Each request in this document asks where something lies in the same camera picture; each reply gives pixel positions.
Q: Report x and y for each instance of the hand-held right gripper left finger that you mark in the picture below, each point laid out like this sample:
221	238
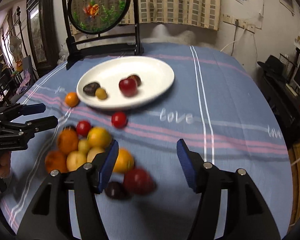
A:
107	165

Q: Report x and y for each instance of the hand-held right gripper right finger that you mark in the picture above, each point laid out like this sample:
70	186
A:
186	165

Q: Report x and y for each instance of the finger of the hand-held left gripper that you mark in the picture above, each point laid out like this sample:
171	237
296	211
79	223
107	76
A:
43	123
33	108

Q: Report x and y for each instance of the pale yellow round fruit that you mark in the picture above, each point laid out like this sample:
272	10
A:
76	160
94	153
83	146

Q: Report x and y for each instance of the small smooth orange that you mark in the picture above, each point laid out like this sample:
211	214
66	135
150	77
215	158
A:
125	161

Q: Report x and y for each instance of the dark purple plum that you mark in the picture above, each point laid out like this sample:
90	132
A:
115	190

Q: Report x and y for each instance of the yellow-green orange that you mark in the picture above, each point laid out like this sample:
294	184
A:
99	137

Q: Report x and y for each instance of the red plum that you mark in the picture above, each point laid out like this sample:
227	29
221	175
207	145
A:
139	181
128	87

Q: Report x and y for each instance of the small mandarin orange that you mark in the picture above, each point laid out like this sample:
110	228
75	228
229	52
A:
72	99

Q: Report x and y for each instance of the red cherry tomato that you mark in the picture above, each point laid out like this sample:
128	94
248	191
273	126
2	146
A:
119	119
83	128

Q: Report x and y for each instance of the white oval plate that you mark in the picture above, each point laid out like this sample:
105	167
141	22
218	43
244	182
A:
145	80

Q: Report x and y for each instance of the person's left hand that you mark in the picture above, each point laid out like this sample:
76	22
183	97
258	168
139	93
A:
4	166

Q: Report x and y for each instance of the blue striped tablecloth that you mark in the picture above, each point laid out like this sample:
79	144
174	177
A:
150	170

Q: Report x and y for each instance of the dark brown plum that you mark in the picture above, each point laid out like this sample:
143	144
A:
90	88

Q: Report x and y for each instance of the clear plastic bag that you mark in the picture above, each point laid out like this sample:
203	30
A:
62	56

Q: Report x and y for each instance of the small tan longan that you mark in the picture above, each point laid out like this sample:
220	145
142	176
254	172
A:
101	94

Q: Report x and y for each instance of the round goldfish screen black stand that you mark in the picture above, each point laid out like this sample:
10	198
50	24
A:
72	50

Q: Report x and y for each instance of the dark wooden cabinet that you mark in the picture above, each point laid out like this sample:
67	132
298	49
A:
48	30

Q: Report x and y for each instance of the dark reddish plum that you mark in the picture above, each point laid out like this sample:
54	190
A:
135	76

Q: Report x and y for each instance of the black computer desk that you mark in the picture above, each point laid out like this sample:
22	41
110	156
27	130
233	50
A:
282	100

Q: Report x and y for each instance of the black hat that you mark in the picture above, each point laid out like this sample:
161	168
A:
273	65

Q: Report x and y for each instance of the beige checkered curtain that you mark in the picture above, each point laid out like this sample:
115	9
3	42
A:
177	2

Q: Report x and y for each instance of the white wall socket strip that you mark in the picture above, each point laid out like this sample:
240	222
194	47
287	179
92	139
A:
245	25

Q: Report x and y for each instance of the white wall socket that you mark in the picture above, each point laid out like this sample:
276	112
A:
227	18

